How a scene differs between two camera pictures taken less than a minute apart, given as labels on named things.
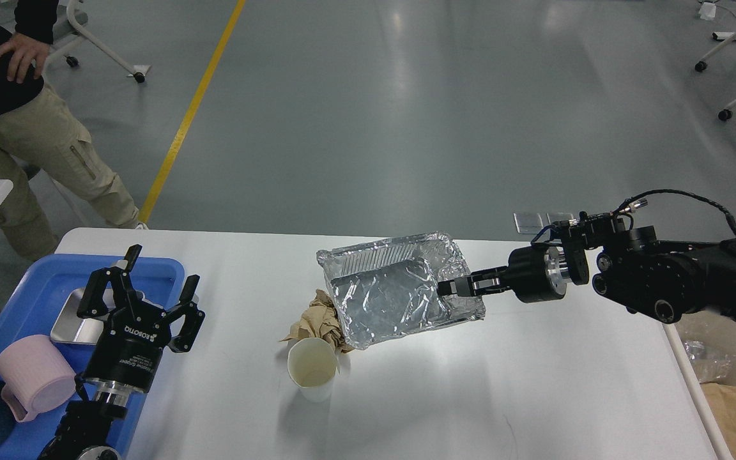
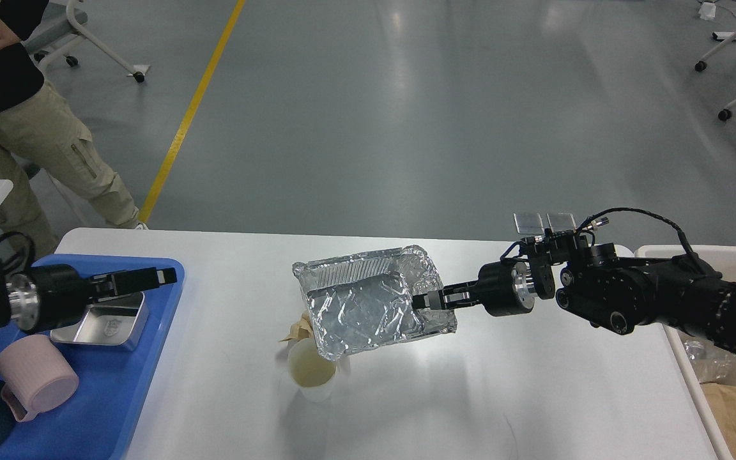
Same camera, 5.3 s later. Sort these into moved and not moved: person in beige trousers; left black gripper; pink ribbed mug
Moved: left black gripper
Not moved: person in beige trousers; pink ribbed mug
